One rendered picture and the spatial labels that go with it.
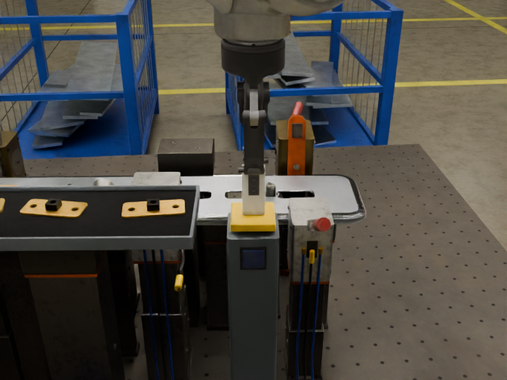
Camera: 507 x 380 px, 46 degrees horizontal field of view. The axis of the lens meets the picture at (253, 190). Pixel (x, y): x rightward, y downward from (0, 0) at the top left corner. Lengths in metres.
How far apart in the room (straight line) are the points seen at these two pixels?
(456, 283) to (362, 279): 0.22
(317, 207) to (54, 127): 2.60
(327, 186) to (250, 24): 0.61
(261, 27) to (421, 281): 0.95
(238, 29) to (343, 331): 0.81
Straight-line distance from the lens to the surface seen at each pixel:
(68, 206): 0.85
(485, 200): 3.39
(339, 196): 1.18
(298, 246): 0.99
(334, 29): 4.21
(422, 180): 1.94
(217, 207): 1.13
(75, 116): 3.41
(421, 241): 1.63
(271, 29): 0.67
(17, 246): 0.80
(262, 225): 0.78
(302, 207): 1.01
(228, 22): 0.67
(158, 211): 0.81
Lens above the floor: 1.57
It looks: 29 degrees down
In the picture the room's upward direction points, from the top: straight up
